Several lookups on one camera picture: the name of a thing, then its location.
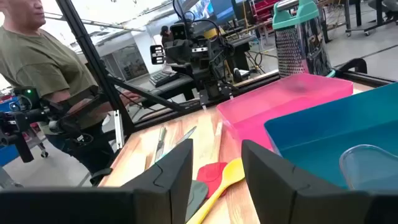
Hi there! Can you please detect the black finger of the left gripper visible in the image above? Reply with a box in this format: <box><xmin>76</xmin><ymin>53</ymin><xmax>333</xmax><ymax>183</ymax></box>
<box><xmin>164</xmin><ymin>39</ymin><xmax>179</xmax><ymax>65</ymax></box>
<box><xmin>177</xmin><ymin>39</ymin><xmax>193</xmax><ymax>65</ymax></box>

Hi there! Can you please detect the clear plastic bin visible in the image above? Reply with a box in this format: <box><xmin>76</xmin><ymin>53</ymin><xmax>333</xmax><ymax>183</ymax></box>
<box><xmin>338</xmin><ymin>144</ymin><xmax>398</xmax><ymax>192</ymax></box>

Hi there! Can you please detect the black aluminium table frame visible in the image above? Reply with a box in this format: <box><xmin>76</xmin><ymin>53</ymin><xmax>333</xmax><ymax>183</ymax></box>
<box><xmin>55</xmin><ymin>0</ymin><xmax>396</xmax><ymax>187</ymax></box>

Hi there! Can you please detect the black rolling desk frame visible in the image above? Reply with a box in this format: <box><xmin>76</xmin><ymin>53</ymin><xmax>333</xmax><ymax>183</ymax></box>
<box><xmin>341</xmin><ymin>0</ymin><xmax>398</xmax><ymax>37</ymax></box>

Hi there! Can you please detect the dark side desk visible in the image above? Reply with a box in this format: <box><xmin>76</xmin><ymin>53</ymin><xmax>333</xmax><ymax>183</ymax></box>
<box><xmin>136</xmin><ymin>34</ymin><xmax>256</xmax><ymax>100</ymax></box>

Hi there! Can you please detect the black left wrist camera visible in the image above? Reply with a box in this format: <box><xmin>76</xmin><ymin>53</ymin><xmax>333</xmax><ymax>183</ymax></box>
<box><xmin>169</xmin><ymin>22</ymin><xmax>188</xmax><ymax>41</ymax></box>

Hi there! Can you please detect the red tool cart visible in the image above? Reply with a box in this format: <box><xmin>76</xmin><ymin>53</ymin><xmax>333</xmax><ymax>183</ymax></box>
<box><xmin>251</xmin><ymin>0</ymin><xmax>280</xmax><ymax>24</ymax></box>

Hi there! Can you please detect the teal metal box grater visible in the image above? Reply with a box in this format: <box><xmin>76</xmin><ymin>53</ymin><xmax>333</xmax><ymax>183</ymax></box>
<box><xmin>272</xmin><ymin>0</ymin><xmax>337</xmax><ymax>78</ymax></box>

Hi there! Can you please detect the black keyboard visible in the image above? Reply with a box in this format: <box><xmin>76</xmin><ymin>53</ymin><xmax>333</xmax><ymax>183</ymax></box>
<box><xmin>149</xmin><ymin>70</ymin><xmax>180</xmax><ymax>88</ymax></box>

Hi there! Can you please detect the green handled knife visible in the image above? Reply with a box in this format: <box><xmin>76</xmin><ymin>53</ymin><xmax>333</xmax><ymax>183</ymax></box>
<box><xmin>154</xmin><ymin>125</ymin><xmax>168</xmax><ymax>164</ymax></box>

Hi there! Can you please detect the teal patterned handle knife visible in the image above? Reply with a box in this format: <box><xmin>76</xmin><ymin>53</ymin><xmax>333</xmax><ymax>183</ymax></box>
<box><xmin>161</xmin><ymin>125</ymin><xmax>198</xmax><ymax>158</ymax></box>

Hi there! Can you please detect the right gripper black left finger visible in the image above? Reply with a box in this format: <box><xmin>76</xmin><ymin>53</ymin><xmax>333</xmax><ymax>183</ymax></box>
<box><xmin>120</xmin><ymin>138</ymin><xmax>194</xmax><ymax>224</ymax></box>

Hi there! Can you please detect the yellow silicone spatula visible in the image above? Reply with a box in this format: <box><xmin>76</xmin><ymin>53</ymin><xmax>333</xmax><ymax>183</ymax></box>
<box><xmin>185</xmin><ymin>157</ymin><xmax>246</xmax><ymax>224</ymax></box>

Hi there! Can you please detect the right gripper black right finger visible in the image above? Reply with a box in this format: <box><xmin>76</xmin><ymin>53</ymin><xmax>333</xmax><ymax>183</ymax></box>
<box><xmin>241</xmin><ymin>139</ymin><xmax>374</xmax><ymax>224</ymax></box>

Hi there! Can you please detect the person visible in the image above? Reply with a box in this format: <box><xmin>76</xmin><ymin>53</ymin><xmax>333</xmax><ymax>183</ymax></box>
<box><xmin>0</xmin><ymin>0</ymin><xmax>141</xmax><ymax>177</ymax></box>
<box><xmin>159</xmin><ymin>25</ymin><xmax>174</xmax><ymax>46</ymax></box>

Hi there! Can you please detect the blue plastic bin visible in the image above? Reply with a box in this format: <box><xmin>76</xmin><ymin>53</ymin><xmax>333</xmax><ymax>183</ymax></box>
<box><xmin>263</xmin><ymin>82</ymin><xmax>398</xmax><ymax>191</ymax></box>

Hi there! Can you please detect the computer monitor blue screen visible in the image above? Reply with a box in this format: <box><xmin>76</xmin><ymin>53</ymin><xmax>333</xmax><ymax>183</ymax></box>
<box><xmin>186</xmin><ymin>0</ymin><xmax>237</xmax><ymax>24</ymax></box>

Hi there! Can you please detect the pink translucent plastic bin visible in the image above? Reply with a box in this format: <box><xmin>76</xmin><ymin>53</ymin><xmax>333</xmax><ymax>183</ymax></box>
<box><xmin>216</xmin><ymin>73</ymin><xmax>354</xmax><ymax>153</ymax></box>

